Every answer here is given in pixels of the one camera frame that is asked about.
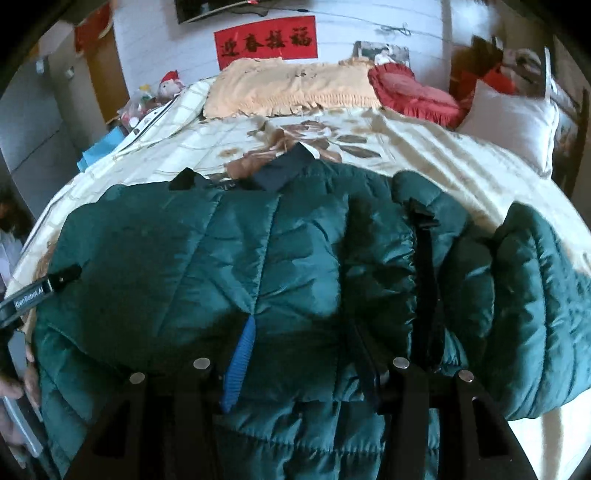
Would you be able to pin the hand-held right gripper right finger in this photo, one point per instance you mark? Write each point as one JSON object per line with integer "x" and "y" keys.
{"x": 408, "y": 392}

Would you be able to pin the white pillow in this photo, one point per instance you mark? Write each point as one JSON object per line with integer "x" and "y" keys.
{"x": 512, "y": 120}

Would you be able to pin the beige fringed blanket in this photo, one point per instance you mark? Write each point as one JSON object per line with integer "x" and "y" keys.
{"x": 286, "y": 87}

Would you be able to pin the person's left hand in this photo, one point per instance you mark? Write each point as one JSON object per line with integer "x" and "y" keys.
{"x": 32, "y": 374}

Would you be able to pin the plush toy with red hat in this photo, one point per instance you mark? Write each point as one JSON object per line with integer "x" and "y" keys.
{"x": 168, "y": 87}

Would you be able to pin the red fringed cushion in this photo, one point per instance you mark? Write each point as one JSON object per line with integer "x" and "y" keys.
{"x": 415, "y": 94}

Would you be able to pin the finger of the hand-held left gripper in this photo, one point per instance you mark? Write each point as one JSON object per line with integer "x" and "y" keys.
{"x": 44, "y": 290}

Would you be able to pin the grey wardrobe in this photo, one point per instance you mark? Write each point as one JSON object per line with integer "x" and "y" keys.
{"x": 34, "y": 129}

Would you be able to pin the floral cream quilt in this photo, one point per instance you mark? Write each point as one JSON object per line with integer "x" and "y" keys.
{"x": 415, "y": 138}

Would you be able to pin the blue paper bag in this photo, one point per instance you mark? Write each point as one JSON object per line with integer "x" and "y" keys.
{"x": 99, "y": 147}

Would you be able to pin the red wall banner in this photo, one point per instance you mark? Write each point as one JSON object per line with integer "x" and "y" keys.
{"x": 265, "y": 42}

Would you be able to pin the green puffer jacket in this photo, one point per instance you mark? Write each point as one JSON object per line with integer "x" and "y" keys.
{"x": 295, "y": 267}

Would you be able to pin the wall photo poster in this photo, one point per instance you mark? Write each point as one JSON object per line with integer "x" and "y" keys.
{"x": 381, "y": 53}

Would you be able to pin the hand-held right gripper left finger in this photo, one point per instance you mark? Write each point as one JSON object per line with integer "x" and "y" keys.
{"x": 238, "y": 360}

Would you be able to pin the wooden door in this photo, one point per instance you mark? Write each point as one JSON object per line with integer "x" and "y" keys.
{"x": 104, "y": 64}

